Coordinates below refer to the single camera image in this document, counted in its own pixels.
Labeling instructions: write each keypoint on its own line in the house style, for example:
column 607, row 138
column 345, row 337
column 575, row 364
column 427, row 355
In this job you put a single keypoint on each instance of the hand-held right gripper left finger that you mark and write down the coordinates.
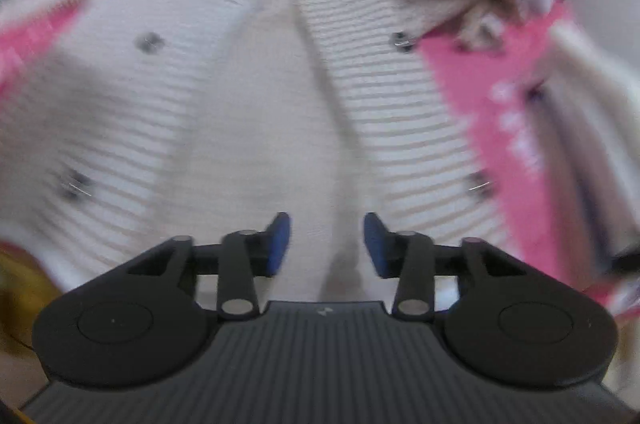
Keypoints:
column 278, row 244

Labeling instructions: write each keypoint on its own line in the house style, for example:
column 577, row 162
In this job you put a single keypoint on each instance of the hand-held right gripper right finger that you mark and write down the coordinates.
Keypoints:
column 375, row 246

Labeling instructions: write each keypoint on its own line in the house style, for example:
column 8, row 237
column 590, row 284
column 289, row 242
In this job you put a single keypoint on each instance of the cream knit cardigan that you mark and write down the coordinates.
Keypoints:
column 225, row 104

